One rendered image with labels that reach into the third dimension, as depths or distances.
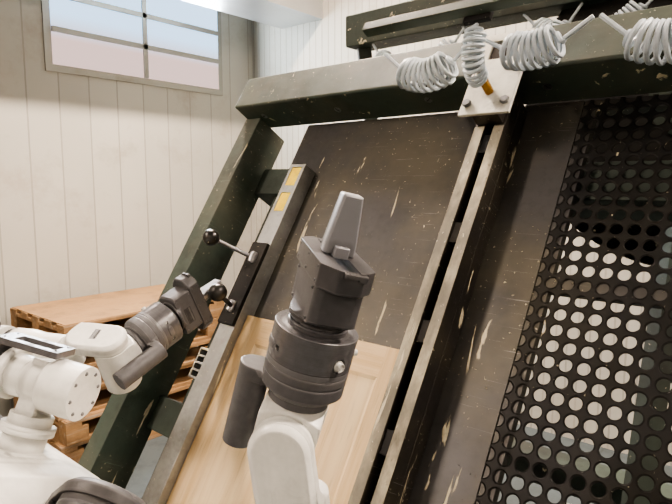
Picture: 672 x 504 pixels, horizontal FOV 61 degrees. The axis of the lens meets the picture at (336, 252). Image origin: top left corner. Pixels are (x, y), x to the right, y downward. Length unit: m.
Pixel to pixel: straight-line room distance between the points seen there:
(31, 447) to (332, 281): 0.44
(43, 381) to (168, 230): 4.28
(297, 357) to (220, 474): 0.67
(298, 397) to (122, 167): 4.28
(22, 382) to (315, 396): 0.37
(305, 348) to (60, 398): 0.32
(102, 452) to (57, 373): 0.72
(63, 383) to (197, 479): 0.55
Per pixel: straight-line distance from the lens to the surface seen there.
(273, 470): 0.61
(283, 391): 0.58
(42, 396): 0.77
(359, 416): 1.03
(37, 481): 0.72
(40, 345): 0.81
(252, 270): 1.30
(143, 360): 1.09
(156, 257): 4.96
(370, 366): 1.05
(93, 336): 1.11
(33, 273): 4.52
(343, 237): 0.56
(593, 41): 1.13
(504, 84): 1.12
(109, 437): 1.46
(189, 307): 1.17
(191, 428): 1.27
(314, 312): 0.54
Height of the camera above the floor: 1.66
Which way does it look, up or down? 7 degrees down
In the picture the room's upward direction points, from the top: straight up
